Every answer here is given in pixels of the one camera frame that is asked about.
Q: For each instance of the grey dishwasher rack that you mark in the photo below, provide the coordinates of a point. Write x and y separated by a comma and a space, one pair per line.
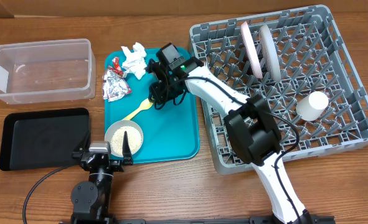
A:
312, 57

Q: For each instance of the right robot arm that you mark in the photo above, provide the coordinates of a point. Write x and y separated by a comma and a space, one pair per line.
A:
250, 125

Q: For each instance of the white plastic cup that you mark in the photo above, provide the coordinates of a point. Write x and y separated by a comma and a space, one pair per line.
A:
311, 107

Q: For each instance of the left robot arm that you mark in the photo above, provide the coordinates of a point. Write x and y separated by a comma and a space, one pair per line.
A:
91, 198

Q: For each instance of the clear plastic bin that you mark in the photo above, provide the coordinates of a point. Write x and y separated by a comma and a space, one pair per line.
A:
46, 71

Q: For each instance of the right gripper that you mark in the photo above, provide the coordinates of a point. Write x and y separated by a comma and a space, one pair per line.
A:
159, 94

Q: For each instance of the grey deep plate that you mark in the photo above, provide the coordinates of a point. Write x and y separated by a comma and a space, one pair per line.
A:
269, 53

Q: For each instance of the yellow plastic spoon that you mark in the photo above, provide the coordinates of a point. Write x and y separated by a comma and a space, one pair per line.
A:
145, 105

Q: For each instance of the white plate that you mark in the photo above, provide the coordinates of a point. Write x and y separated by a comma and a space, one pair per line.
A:
251, 50

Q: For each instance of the crumpled white napkin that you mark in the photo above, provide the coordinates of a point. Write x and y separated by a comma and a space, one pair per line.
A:
135, 60

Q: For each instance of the grey bowl with rice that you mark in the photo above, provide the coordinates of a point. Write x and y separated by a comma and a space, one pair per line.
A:
115, 133

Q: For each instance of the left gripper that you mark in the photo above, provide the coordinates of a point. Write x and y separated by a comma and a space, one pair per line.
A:
118, 164

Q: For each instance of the crumpled foil wrapper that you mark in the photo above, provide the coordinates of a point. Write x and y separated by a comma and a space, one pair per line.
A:
115, 86

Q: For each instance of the black plastic tray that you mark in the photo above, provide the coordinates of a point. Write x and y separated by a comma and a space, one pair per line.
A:
40, 139

